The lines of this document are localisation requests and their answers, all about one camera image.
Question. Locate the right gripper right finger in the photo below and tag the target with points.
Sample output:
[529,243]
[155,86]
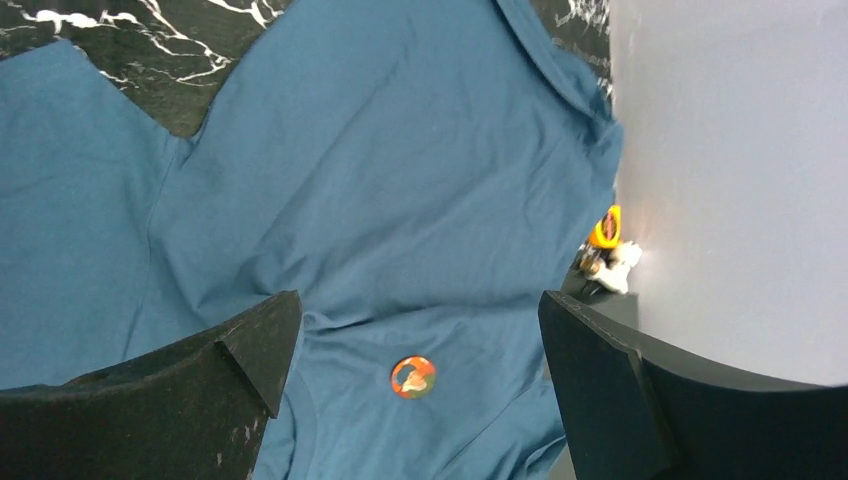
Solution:
[636,407]

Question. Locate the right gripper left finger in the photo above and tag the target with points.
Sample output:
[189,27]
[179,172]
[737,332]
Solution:
[195,409]

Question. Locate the round orange pin badge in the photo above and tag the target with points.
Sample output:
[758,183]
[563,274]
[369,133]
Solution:
[413,377]

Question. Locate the blue t-shirt garment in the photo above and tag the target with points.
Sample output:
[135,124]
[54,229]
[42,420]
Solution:
[420,172]

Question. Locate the small white figurine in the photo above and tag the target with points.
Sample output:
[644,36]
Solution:
[610,267]

